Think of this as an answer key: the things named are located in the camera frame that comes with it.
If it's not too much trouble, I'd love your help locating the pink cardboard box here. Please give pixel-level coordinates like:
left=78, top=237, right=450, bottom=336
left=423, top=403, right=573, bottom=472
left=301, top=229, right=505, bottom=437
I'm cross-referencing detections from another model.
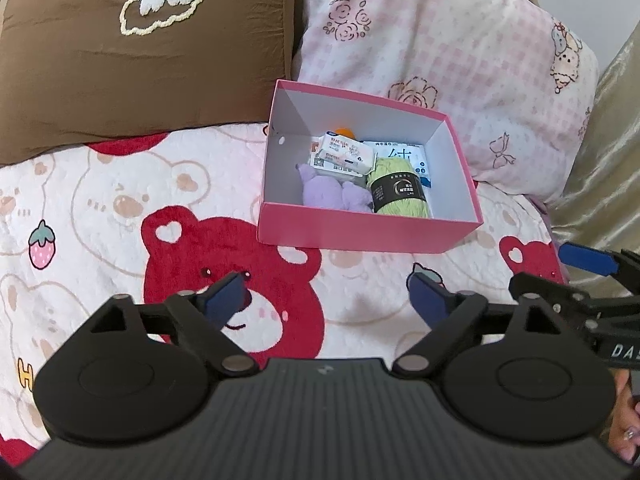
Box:
left=257, top=79, right=484, bottom=255

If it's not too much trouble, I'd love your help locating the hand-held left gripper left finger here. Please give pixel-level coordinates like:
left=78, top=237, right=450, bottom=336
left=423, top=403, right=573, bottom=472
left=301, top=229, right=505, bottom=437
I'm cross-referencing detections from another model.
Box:
left=87, top=272, right=260, bottom=378

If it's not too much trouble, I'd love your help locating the green yarn ball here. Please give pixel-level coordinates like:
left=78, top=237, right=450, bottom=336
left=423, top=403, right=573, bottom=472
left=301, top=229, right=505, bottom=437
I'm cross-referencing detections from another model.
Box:
left=367, top=156, right=432, bottom=219

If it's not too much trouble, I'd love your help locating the small white tissue pack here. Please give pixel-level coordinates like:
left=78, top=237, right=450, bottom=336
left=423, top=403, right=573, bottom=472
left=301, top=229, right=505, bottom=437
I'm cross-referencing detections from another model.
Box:
left=320, top=132, right=377, bottom=171

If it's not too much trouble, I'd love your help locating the person's right hand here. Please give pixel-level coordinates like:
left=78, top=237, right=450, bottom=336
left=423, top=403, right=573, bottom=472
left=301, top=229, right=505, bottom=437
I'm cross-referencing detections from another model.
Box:
left=607, top=371, right=640, bottom=465

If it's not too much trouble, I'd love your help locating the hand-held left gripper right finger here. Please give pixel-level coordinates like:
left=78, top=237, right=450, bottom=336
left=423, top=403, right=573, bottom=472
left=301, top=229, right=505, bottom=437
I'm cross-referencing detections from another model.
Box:
left=391, top=270, right=564, bottom=379

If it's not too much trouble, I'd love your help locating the printed bear blanket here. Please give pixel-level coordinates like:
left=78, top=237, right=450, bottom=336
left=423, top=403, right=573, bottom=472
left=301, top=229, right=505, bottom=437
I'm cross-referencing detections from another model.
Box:
left=0, top=122, right=571, bottom=466

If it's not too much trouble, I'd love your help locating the golden satin cloth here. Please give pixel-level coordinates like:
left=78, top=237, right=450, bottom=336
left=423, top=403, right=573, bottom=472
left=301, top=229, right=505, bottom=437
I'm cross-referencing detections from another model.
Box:
left=547, top=25, right=640, bottom=301

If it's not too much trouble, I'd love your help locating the blue wet wipes pack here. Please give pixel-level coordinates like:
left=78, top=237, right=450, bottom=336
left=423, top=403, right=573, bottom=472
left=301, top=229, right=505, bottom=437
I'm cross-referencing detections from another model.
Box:
left=362, top=140, right=432, bottom=188

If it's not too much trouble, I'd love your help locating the purple plush toy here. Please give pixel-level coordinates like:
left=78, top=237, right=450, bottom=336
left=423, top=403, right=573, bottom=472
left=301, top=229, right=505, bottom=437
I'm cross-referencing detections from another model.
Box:
left=295, top=162, right=373, bottom=211

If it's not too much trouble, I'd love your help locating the brown pillow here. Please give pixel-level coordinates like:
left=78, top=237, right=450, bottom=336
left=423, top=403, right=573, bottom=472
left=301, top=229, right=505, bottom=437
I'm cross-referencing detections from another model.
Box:
left=0, top=0, right=296, bottom=166

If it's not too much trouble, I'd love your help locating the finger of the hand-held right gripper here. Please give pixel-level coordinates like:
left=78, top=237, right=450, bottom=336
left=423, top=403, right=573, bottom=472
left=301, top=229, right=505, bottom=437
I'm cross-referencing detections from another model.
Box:
left=559, top=242, right=640, bottom=281
left=509, top=272, right=604, bottom=331

